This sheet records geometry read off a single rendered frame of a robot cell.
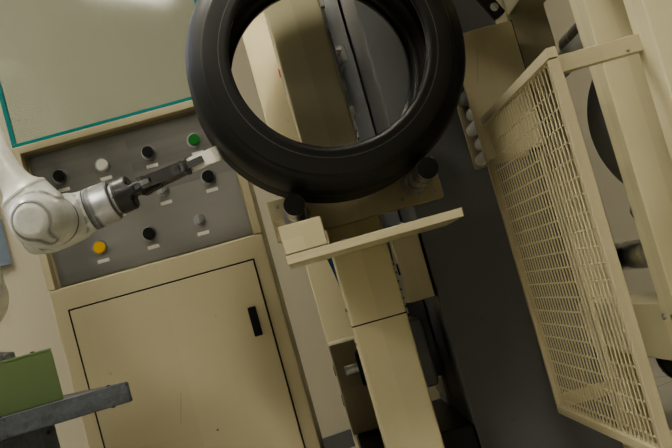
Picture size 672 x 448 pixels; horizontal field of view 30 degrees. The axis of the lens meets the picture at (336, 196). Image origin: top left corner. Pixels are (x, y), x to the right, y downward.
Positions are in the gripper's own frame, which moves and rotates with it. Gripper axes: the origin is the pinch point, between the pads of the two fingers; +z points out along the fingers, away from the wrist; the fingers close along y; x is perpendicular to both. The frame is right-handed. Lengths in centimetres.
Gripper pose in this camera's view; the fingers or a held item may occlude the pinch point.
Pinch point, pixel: (204, 158)
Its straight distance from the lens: 261.1
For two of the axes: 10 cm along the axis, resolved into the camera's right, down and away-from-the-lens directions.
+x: 4.0, 9.1, -0.5
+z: 9.1, -4.0, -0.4
